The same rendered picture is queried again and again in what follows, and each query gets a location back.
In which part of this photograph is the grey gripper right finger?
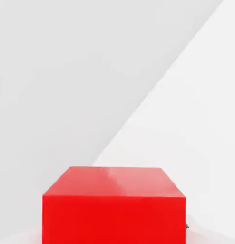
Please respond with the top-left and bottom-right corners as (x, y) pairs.
(185, 214), (232, 244)

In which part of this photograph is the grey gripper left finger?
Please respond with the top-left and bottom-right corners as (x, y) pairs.
(24, 225), (43, 244)

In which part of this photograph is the small red cube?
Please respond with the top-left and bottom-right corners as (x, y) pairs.
(42, 166), (186, 244)

